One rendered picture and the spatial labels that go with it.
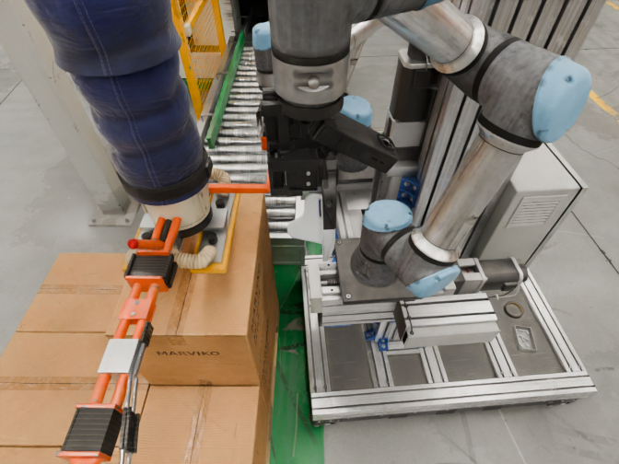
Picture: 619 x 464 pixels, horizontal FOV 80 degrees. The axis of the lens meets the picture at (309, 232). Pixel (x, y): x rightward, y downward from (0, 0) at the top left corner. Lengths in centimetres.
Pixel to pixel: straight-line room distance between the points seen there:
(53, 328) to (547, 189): 181
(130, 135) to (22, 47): 156
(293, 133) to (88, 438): 63
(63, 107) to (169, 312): 158
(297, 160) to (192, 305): 82
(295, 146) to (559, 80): 42
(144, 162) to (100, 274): 106
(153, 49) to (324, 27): 50
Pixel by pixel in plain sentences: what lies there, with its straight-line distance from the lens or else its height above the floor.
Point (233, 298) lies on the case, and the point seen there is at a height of 94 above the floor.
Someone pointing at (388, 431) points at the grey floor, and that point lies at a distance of 200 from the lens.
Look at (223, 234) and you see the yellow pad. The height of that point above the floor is 108.
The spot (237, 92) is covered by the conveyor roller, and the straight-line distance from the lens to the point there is 298.
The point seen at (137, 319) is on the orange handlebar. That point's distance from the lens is 89.
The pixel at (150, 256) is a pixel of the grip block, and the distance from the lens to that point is 98.
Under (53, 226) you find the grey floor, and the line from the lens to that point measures 313.
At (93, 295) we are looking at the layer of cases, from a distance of 185.
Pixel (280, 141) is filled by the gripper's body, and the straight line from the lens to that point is 42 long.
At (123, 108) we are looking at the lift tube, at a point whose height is 153.
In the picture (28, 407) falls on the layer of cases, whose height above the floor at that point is 54.
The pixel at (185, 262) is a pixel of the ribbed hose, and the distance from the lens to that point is 102.
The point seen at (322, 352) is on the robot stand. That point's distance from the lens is 184.
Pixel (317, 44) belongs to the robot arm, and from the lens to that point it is 36.
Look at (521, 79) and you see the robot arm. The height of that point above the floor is 164.
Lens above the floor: 192
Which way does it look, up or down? 49 degrees down
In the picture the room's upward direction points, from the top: straight up
